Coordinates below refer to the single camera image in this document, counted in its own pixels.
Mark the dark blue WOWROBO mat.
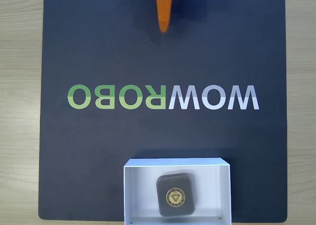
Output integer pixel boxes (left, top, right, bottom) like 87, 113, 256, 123
38, 0, 288, 222

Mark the grey square case gold emblem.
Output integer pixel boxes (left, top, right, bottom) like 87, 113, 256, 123
156, 172, 196, 218

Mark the white cardboard box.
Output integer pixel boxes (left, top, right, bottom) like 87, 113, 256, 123
123, 157, 232, 225

